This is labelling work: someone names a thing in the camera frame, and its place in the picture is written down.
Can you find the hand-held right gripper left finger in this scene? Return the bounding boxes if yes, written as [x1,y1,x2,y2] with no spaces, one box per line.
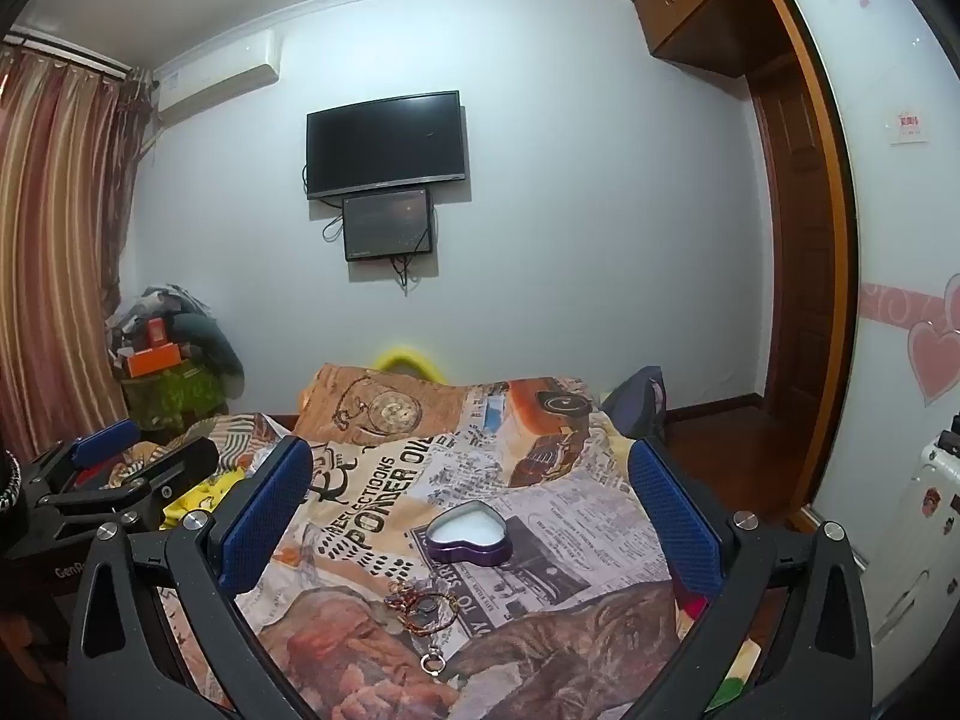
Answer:
[66,435,321,720]

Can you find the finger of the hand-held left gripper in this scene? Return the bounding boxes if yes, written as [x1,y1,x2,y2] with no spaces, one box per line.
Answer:
[22,418,143,482]
[37,435,221,533]

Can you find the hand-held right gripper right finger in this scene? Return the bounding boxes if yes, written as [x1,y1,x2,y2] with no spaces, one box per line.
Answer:
[628,436,878,720]

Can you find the purple heart-shaped tin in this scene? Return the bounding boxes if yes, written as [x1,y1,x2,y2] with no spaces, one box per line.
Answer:
[427,502,518,567]

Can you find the red gold braided bracelet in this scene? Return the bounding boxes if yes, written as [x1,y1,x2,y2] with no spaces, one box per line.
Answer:
[385,591,460,637]

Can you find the yellow cloth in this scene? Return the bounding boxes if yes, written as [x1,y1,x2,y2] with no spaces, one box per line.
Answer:
[161,469,248,533]

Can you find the green printed cloth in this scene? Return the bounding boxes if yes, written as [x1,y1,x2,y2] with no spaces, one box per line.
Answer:
[124,367,230,428]

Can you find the orange box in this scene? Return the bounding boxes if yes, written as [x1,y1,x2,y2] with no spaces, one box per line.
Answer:
[124,343,182,378]

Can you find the dark blue backpack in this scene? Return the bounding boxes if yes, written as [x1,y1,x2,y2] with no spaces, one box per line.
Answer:
[600,366,668,440]

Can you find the pile of clothes and boxes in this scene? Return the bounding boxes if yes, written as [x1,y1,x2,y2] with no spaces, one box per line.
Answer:
[112,285,245,398]

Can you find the multicolour bed sheet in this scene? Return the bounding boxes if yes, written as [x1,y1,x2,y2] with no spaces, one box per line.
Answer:
[675,592,760,717]

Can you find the printed blanket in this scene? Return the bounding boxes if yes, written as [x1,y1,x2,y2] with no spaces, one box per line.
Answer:
[112,364,758,720]

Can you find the striped pink curtain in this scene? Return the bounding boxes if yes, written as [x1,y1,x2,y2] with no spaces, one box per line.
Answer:
[0,45,155,466]

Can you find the small white refrigerator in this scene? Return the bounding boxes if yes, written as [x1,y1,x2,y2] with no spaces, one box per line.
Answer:
[870,409,960,646]

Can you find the brown wooden door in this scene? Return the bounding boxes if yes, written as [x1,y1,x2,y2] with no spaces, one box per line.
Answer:
[750,52,837,458]

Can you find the pink heart sticker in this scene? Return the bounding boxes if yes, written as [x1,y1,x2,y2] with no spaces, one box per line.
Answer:
[906,319,960,406]

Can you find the pink band sticker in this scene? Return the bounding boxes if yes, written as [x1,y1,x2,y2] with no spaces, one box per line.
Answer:
[859,281,960,331]

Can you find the small black monitor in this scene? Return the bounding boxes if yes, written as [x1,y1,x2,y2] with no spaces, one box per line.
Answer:
[343,189,437,263]

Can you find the white sliding wardrobe panel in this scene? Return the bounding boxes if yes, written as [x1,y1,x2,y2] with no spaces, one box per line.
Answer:
[772,0,960,646]

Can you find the white air conditioner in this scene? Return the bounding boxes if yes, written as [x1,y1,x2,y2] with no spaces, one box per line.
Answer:
[155,34,281,128]

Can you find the curtain rod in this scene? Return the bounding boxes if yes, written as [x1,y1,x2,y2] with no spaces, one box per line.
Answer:
[0,30,151,83]

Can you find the wooden overhead cabinet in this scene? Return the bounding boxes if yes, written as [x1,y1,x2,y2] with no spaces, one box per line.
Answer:
[630,0,788,76]

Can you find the yellow foam ring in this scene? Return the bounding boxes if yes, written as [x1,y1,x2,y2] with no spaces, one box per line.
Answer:
[375,345,449,377]

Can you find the orange wooden door frame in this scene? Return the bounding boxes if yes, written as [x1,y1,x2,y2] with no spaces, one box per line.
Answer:
[750,0,875,563]

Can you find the black wall television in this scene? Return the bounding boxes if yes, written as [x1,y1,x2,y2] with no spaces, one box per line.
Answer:
[306,90,470,201]

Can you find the red white wall label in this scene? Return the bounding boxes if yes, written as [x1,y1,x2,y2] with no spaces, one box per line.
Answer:
[885,111,927,145]

